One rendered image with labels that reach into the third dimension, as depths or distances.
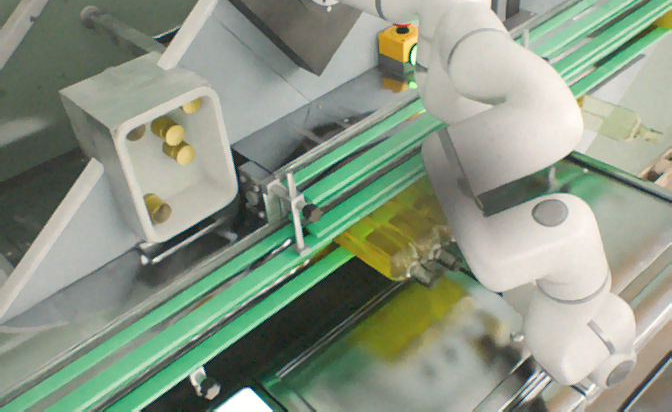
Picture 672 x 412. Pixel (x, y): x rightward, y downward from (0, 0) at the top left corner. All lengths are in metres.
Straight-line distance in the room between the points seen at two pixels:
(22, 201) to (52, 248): 0.66
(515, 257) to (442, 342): 0.51
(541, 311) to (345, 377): 0.42
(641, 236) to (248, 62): 0.85
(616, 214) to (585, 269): 0.78
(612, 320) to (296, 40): 0.65
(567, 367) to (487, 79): 0.41
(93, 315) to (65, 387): 0.12
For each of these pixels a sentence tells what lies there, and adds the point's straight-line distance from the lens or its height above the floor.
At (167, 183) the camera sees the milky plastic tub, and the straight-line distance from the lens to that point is 1.23.
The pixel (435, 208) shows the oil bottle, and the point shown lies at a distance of 1.30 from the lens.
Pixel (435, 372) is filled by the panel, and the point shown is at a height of 1.20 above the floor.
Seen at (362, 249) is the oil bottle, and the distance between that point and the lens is 1.27.
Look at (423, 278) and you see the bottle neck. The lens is 1.21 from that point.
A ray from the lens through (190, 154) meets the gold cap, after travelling 1.17.
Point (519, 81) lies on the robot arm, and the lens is 0.80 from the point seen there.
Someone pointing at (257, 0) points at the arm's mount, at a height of 0.81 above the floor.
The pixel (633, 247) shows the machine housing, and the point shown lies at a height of 1.26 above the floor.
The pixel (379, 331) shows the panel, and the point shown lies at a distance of 1.31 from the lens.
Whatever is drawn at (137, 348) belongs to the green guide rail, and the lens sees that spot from 1.15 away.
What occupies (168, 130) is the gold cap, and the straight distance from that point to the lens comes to 1.14.
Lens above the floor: 1.70
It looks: 37 degrees down
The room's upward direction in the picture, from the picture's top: 122 degrees clockwise
